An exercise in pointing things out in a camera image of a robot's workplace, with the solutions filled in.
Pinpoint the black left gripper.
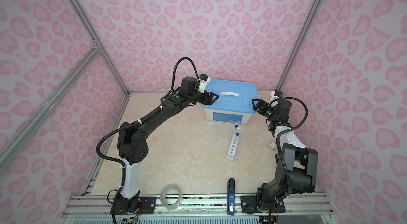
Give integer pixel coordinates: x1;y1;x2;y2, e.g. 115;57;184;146
188;89;219;105

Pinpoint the blue plastic box lid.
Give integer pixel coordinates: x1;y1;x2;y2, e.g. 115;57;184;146
201;80;258;113

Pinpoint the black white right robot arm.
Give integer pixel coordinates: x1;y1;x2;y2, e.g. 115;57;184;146
252;95;318;216

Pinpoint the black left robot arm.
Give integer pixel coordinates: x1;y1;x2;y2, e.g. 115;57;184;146
95;71;219;223

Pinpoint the white plastic storage box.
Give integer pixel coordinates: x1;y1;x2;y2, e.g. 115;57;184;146
205;109;253;125

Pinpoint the white test tube rack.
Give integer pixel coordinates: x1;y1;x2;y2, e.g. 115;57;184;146
226;133;240;161

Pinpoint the blue black stapler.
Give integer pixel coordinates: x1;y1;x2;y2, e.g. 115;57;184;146
227;178;235;216

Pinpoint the clear tape roll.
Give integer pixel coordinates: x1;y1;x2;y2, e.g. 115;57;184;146
160;184;183;210

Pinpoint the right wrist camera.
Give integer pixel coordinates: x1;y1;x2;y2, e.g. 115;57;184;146
270;91;284;107

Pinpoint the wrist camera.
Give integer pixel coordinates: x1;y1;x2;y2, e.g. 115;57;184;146
270;91;284;107
198;74;211;93

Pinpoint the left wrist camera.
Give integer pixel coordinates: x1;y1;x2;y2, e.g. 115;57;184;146
198;74;211;93

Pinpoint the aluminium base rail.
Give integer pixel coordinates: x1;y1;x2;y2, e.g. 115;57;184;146
60;193;337;224

